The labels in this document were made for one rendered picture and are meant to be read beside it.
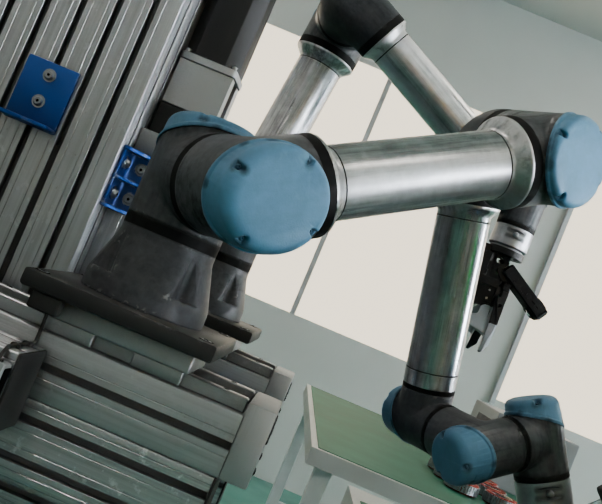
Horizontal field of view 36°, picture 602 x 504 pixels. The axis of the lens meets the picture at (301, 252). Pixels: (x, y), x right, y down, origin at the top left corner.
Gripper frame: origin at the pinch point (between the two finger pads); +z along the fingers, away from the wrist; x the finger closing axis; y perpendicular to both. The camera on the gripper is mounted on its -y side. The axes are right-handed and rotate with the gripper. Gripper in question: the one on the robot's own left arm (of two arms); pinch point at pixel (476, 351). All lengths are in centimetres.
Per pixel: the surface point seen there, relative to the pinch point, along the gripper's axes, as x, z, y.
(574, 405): -402, -1, -134
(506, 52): -399, -186, -13
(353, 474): -84, 43, 4
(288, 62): -396, -127, 109
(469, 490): -114, 38, -33
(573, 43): -400, -207, -49
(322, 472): -87, 46, 12
